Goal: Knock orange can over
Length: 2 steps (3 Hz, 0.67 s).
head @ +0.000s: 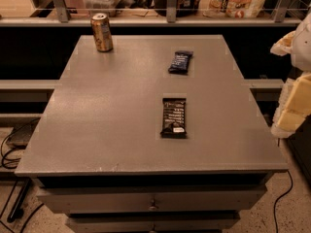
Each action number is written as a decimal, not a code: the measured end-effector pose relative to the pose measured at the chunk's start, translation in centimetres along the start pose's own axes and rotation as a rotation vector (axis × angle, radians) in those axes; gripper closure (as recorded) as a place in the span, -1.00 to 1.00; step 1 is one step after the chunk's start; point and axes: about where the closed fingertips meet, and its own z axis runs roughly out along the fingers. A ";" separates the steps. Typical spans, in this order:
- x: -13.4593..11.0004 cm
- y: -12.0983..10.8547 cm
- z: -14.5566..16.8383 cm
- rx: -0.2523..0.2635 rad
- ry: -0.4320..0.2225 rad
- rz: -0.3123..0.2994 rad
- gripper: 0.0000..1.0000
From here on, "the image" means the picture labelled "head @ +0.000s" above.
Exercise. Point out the black snack bar wrapper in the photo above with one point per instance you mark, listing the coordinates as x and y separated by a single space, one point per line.
174 118

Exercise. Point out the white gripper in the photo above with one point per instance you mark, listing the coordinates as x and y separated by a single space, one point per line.
302 48

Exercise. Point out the metal railing shelf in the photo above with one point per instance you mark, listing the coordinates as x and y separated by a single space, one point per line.
73 13

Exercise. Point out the orange soda can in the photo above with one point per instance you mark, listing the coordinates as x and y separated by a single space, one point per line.
101 32

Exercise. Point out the blue snack bar wrapper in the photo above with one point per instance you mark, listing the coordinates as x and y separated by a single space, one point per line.
180 63

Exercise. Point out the grey drawer cabinet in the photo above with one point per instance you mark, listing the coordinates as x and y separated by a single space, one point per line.
97 155

